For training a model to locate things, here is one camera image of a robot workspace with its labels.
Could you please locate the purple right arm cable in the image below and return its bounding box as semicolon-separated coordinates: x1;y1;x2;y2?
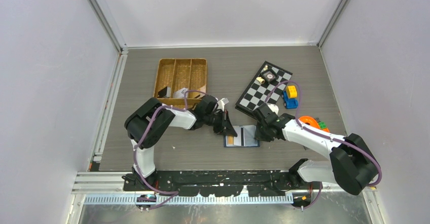
265;80;384;210

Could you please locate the white credit card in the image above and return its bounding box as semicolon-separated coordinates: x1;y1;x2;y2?
234;125;260;147

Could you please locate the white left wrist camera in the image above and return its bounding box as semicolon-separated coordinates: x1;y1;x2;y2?
217;98;229;111

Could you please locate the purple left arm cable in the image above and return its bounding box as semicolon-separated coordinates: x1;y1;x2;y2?
133;90;216;210

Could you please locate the woven bamboo cutlery tray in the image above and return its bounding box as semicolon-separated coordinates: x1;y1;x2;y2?
153;58;208;109

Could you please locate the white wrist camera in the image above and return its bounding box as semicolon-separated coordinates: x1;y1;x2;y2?
217;98;229;111
267;103;279;115

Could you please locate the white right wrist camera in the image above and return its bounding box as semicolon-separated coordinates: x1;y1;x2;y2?
267;103;279;115

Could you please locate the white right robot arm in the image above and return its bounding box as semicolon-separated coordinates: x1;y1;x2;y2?
253;103;382;196

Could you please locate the black white chessboard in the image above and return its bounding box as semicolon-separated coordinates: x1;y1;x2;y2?
235;61;293;118

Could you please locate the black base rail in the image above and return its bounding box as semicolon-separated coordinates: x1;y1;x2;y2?
122;170;322;197

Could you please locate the blue card holder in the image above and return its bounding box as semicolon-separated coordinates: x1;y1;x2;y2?
224;125;260;147

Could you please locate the black credit card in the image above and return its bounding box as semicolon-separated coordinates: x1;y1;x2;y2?
157;86;171;98

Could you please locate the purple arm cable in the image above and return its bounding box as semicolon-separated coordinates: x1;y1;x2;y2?
265;80;384;210
133;90;216;210

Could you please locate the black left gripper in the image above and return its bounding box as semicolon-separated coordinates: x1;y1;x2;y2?
203;109;237;137

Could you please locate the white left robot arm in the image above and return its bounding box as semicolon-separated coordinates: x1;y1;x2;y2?
124;94;237;191

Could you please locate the blue yellow toy car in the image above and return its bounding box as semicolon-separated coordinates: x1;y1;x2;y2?
282;85;299;109

